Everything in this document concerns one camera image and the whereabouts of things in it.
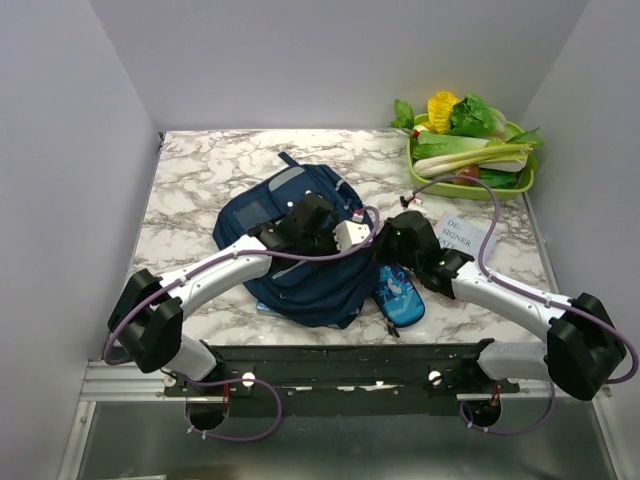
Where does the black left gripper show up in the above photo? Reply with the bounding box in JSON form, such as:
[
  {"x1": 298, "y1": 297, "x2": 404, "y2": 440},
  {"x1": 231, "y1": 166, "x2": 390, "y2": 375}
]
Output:
[{"x1": 300, "y1": 223, "x2": 353, "y2": 277}]

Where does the blue dinosaur pencil case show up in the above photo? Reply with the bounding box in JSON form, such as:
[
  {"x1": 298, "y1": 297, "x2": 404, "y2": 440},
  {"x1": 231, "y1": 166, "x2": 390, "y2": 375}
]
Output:
[{"x1": 372, "y1": 265, "x2": 425, "y2": 338}]

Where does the navy blue student backpack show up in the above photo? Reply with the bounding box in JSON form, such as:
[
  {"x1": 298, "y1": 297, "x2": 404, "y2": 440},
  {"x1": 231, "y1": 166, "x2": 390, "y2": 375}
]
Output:
[{"x1": 212, "y1": 152, "x2": 379, "y2": 329}]

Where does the blue thin notebook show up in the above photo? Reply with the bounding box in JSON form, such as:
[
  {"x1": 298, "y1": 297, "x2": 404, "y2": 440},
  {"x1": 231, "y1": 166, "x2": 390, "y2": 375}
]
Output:
[{"x1": 255, "y1": 301, "x2": 356, "y2": 329}]

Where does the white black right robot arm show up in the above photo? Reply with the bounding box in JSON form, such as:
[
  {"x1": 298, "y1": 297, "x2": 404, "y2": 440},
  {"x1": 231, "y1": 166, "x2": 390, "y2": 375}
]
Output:
[{"x1": 372, "y1": 211, "x2": 627, "y2": 401}]

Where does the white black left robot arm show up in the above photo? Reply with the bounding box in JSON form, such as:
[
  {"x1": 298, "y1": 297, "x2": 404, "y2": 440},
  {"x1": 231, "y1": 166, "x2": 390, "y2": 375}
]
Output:
[{"x1": 103, "y1": 194, "x2": 364, "y2": 395}]

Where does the white flower cover book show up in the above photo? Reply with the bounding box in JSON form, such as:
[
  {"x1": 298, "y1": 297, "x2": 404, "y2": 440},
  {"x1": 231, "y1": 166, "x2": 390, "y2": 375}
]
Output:
[{"x1": 434, "y1": 212, "x2": 488, "y2": 259}]

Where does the toy celery stalk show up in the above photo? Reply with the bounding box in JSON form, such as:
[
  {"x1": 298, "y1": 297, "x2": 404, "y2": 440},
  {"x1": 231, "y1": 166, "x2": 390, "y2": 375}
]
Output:
[{"x1": 413, "y1": 143, "x2": 533, "y2": 178}]

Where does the green vegetable tray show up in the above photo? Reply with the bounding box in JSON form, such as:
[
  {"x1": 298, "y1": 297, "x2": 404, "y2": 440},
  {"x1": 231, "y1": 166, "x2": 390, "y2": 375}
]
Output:
[{"x1": 407, "y1": 113, "x2": 536, "y2": 202}]

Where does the brown toy mushroom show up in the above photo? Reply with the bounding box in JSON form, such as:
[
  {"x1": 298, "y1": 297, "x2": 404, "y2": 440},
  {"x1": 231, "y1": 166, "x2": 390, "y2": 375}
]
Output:
[{"x1": 456, "y1": 164, "x2": 480, "y2": 178}]

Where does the yellow toy flower vegetable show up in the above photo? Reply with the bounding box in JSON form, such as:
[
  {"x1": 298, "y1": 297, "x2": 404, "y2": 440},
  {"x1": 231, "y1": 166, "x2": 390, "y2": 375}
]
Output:
[{"x1": 426, "y1": 91, "x2": 461, "y2": 134}]

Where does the green toy lettuce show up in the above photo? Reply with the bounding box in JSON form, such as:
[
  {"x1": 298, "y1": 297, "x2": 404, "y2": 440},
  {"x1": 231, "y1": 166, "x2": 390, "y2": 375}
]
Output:
[{"x1": 449, "y1": 93, "x2": 507, "y2": 139}]

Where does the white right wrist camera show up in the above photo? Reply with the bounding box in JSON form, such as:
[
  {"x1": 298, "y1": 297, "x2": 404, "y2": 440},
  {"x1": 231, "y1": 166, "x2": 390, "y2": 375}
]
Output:
[{"x1": 399, "y1": 192, "x2": 422, "y2": 209}]

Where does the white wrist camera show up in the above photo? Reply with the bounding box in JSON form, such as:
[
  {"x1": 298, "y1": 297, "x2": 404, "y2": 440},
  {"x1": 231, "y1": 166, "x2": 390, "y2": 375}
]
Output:
[
  {"x1": 333, "y1": 211, "x2": 371, "y2": 252},
  {"x1": 399, "y1": 192, "x2": 422, "y2": 209}
]

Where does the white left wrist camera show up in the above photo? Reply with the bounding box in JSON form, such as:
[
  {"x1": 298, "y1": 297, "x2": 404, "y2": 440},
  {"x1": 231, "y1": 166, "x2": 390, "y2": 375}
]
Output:
[{"x1": 333, "y1": 211, "x2": 371, "y2": 252}]

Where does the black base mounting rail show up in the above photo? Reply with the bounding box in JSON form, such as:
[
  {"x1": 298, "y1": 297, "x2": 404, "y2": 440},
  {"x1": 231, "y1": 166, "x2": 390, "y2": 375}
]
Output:
[{"x1": 164, "y1": 340, "x2": 520, "y2": 418}]

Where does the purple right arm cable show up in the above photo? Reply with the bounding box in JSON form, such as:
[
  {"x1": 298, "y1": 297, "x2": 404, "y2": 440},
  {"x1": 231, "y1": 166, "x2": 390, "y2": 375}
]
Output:
[{"x1": 399, "y1": 174, "x2": 640, "y2": 436}]

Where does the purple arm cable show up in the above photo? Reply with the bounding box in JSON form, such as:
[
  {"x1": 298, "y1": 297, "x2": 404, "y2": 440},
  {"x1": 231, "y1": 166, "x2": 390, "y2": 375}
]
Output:
[
  {"x1": 102, "y1": 204, "x2": 384, "y2": 442},
  {"x1": 399, "y1": 174, "x2": 640, "y2": 436}
]

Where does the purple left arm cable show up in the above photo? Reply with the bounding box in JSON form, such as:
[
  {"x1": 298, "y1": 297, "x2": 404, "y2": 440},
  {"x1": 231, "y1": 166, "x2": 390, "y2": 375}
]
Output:
[{"x1": 102, "y1": 204, "x2": 384, "y2": 442}]

